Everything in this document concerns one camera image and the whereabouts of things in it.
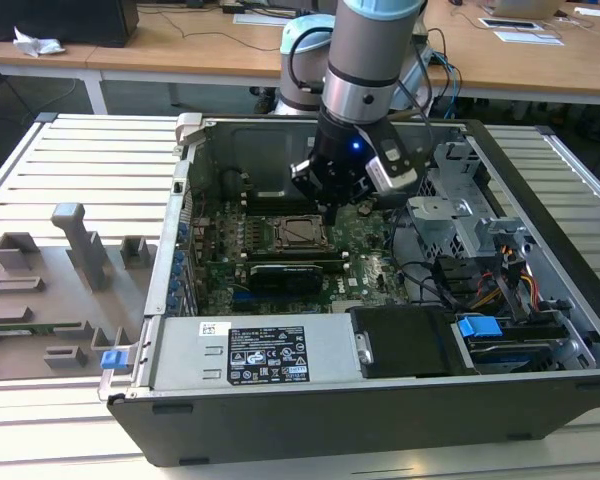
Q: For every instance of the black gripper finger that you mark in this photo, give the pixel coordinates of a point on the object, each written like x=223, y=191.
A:
x=360, y=190
x=302, y=180

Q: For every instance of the metal locking lever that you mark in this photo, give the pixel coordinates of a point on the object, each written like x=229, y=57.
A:
x=300, y=218
x=305, y=248

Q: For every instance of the silver CPU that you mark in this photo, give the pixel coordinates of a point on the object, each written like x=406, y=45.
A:
x=300, y=231

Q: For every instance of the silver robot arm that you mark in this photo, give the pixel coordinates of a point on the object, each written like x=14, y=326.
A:
x=365, y=50

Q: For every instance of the RAM slot white clips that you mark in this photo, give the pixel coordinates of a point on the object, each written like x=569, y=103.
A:
x=295, y=259
x=267, y=196
x=267, y=204

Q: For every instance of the CPU socket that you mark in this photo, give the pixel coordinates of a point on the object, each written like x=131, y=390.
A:
x=278, y=245

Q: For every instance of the blue expansion slot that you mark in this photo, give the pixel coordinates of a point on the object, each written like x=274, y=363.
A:
x=243, y=297

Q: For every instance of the black drive cover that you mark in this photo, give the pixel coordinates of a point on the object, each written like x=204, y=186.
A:
x=410, y=340

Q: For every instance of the silver coin battery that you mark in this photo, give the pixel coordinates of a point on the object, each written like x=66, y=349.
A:
x=364, y=207

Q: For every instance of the green motherboard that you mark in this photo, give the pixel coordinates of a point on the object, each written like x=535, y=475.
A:
x=370, y=270

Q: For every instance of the silver disk bay cage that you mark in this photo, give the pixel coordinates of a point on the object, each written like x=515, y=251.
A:
x=440, y=220

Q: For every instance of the graphics card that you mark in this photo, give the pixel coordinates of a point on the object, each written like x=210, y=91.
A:
x=285, y=282

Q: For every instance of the white paper sheet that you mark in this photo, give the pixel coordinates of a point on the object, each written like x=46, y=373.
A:
x=257, y=19
x=530, y=38

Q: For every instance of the wooden desk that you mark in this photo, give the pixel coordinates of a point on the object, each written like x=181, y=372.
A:
x=190, y=52

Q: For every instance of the small white sticker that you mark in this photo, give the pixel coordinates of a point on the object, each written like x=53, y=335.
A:
x=208, y=329

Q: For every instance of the black power supply label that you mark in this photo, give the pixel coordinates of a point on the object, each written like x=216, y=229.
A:
x=266, y=355

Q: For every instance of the blue disk carrier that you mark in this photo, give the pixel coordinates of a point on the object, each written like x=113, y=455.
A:
x=477, y=330

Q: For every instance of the silver power supply unit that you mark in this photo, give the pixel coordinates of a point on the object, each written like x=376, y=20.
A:
x=190, y=350

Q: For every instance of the black hard disk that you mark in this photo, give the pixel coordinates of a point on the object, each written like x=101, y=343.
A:
x=510, y=352

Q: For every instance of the black PC case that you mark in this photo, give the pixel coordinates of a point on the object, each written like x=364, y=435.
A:
x=330, y=425

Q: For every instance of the silver laptop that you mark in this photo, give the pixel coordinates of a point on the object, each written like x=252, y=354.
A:
x=527, y=7

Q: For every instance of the blue case latch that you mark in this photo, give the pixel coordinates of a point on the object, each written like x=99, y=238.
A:
x=116, y=361

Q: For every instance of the grey parts rack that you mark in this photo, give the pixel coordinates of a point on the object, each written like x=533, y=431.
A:
x=55, y=300

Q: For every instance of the black computer tower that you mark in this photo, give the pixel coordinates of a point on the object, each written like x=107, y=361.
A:
x=55, y=20

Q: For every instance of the green RAM stick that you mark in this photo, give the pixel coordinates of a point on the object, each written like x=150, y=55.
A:
x=45, y=328

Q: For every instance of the crumpled white paper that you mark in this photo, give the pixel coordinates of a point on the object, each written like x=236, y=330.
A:
x=37, y=42

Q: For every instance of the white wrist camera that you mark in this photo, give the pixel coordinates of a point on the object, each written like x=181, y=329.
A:
x=387, y=175

